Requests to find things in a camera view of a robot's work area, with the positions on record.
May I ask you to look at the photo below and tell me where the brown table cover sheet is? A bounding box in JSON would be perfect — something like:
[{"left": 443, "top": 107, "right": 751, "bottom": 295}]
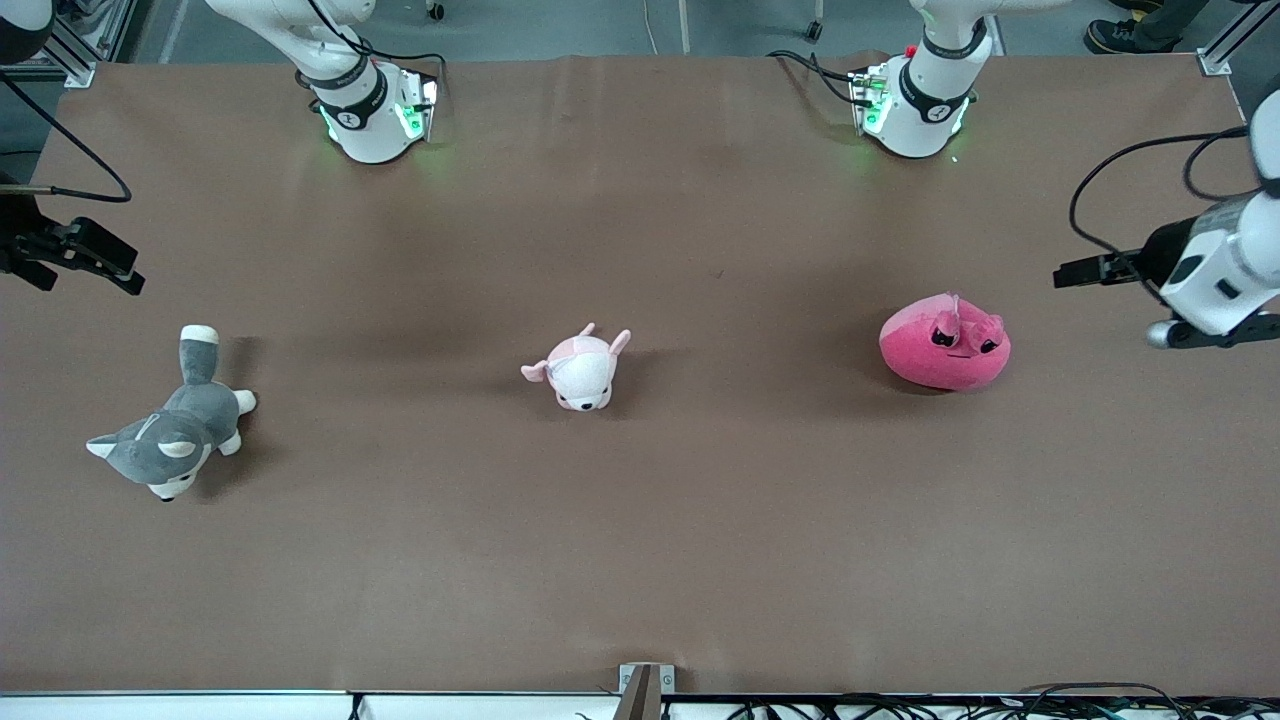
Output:
[{"left": 0, "top": 52, "right": 1280, "bottom": 698}]

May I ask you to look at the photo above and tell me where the pale pink white puppy plush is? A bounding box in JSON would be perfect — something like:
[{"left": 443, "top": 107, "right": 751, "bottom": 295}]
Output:
[{"left": 520, "top": 322, "right": 633, "bottom": 413}]

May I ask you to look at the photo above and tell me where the aluminium frame post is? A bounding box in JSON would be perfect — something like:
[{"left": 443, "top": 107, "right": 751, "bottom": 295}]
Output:
[
  {"left": 10, "top": 0, "right": 136, "bottom": 89},
  {"left": 1197, "top": 0, "right": 1280, "bottom": 76}
]

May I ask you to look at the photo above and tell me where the black cable bundle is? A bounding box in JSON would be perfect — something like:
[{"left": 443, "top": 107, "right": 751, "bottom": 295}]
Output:
[{"left": 725, "top": 683, "right": 1280, "bottom": 720}]

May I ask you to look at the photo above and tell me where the black shoe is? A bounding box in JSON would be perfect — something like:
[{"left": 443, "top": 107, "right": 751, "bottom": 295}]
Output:
[{"left": 1085, "top": 18, "right": 1179, "bottom": 56}]

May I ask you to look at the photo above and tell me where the grey white husky plush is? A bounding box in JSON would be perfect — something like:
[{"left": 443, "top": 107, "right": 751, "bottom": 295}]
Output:
[{"left": 85, "top": 325, "right": 258, "bottom": 503}]

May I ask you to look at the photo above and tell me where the white table edge rail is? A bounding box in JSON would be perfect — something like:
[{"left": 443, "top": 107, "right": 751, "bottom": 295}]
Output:
[{"left": 0, "top": 690, "right": 1280, "bottom": 720}]

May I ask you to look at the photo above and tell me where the dark trouser leg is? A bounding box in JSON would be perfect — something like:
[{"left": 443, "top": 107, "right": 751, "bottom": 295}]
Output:
[{"left": 1135, "top": 0, "right": 1213, "bottom": 43}]

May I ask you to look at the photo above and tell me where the dark camera mount post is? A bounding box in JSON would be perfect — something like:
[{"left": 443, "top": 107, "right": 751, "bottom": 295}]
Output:
[{"left": 612, "top": 665, "right": 663, "bottom": 720}]

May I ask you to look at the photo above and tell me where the round hot pink plush toy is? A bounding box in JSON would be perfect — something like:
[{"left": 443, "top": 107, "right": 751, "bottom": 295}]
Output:
[{"left": 878, "top": 292, "right": 1012, "bottom": 392}]

